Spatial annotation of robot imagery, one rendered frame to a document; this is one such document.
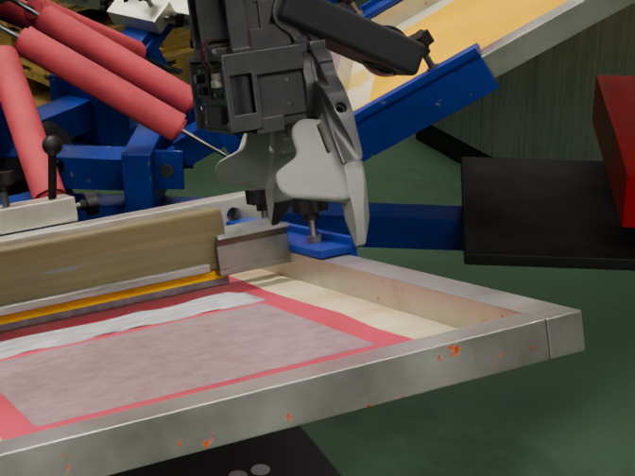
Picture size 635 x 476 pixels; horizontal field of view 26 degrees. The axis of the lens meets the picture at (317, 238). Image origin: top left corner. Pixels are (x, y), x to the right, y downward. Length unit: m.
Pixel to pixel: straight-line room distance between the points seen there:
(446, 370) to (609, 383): 2.54
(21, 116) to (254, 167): 1.17
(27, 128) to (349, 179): 1.28
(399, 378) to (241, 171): 0.25
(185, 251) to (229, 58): 0.82
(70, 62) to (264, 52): 1.36
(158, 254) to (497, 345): 0.61
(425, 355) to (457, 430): 2.30
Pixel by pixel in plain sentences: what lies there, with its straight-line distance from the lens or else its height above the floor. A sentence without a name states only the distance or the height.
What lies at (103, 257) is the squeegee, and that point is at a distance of 1.68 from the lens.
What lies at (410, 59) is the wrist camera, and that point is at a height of 1.61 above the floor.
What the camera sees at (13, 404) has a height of 1.20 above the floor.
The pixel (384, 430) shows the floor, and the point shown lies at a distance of 3.46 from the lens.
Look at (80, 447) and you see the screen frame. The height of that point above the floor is 1.31.
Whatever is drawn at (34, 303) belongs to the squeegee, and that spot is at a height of 1.14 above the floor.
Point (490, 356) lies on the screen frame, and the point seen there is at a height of 1.30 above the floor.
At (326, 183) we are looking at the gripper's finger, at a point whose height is 1.55.
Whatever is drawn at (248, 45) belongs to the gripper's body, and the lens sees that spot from 0.93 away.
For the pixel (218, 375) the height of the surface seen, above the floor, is 1.23.
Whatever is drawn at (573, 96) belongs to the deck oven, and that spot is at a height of 0.45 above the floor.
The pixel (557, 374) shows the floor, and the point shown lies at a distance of 3.73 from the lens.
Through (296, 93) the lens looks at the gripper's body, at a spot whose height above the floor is 1.60.
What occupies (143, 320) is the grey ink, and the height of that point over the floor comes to 1.14.
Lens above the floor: 1.91
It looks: 26 degrees down
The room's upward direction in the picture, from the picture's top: straight up
